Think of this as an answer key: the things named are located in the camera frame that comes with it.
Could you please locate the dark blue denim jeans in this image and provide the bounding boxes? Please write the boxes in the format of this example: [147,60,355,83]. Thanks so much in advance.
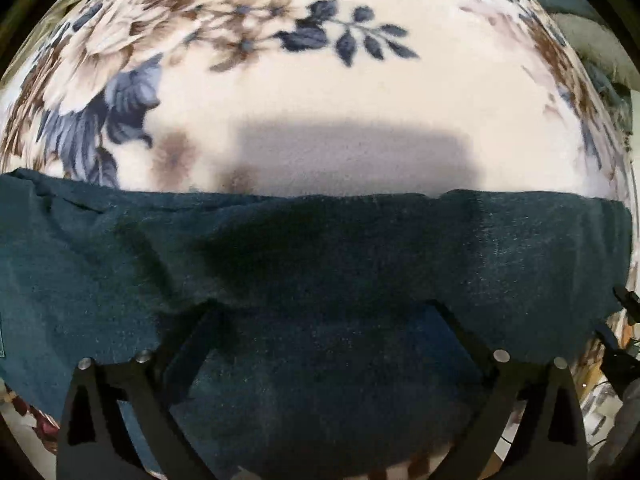
[1,171,632,479]

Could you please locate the floral fleece bed blanket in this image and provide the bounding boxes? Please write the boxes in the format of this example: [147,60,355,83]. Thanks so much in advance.
[0,0,637,480]

